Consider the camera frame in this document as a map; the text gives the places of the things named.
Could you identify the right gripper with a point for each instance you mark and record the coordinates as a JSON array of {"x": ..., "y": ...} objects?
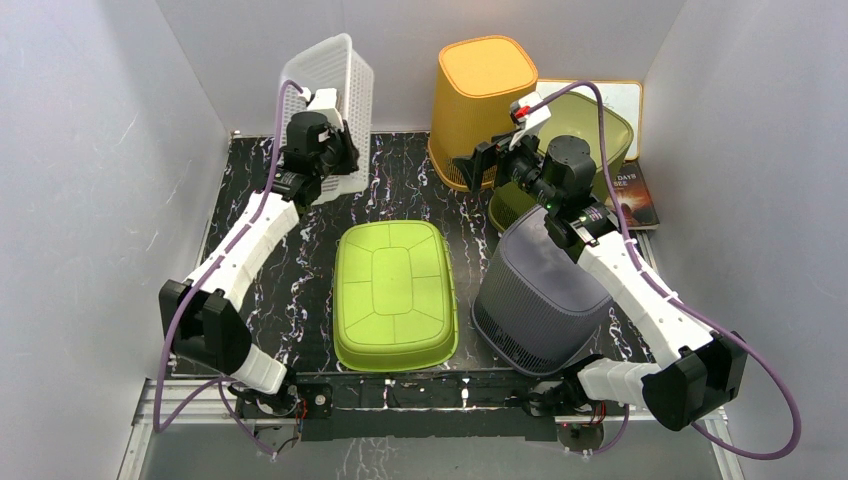
[{"x": 486, "y": 155}]

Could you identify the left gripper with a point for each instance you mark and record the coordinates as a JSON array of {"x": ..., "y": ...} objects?
[{"x": 343, "y": 137}]

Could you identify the orange mesh basket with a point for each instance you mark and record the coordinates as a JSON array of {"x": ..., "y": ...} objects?
[{"x": 477, "y": 81}]

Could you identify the white perforated plastic basket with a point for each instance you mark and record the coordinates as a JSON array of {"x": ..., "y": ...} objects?
[{"x": 333, "y": 63}]

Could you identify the olive green mesh basket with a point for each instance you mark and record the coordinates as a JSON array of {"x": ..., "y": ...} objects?
[{"x": 509, "y": 203}]

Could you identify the grey mesh basket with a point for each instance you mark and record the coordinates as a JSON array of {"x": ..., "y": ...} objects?
[{"x": 535, "y": 307}]

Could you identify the lime green plastic tray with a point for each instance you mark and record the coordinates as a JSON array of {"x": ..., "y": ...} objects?
[{"x": 394, "y": 305}]

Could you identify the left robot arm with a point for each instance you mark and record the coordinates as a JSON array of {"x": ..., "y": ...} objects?
[{"x": 201, "y": 314}]

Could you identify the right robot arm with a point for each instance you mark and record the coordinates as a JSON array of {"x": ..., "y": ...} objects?
[{"x": 696, "y": 369}]

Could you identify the dark paperback book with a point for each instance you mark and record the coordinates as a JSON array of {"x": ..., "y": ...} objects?
[{"x": 634, "y": 197}]

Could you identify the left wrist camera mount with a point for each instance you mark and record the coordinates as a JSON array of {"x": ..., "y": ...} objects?
[{"x": 323, "y": 101}]

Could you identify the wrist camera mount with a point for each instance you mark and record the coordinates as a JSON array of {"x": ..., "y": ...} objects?
[
  {"x": 323, "y": 101},
  {"x": 529, "y": 114}
]

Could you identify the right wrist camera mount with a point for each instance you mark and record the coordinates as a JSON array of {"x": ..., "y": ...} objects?
[{"x": 529, "y": 114}]

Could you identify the small whiteboard with yellow frame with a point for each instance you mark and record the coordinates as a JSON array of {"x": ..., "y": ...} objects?
[{"x": 619, "y": 96}]

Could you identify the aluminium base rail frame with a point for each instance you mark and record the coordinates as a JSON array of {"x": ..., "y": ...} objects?
[{"x": 449, "y": 422}]

